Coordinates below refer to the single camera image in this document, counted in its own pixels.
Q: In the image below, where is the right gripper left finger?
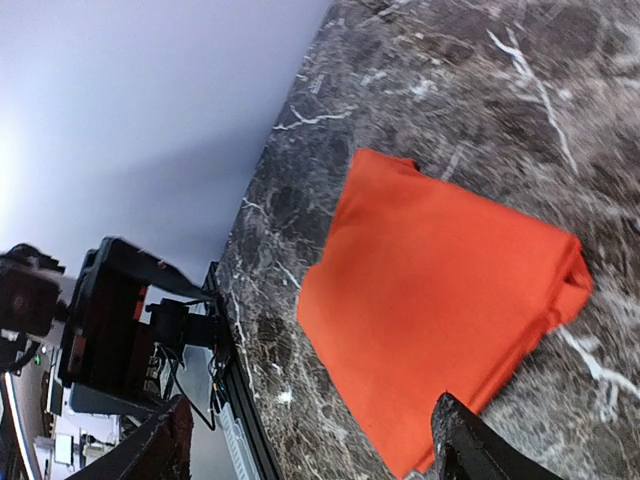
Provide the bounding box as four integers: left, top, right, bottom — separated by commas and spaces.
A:
70, 395, 194, 480

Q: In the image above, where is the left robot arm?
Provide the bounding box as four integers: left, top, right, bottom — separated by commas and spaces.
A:
145, 298, 219, 353

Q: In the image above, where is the black front rail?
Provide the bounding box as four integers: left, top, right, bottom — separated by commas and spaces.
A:
203, 261, 281, 479

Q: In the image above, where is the white slotted cable duct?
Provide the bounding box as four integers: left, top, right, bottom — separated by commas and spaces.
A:
217, 403, 253, 480

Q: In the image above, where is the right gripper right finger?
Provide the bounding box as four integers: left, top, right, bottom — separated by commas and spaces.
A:
431, 392, 560, 480

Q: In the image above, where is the red t-shirt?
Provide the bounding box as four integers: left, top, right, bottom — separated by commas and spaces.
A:
297, 150, 594, 478

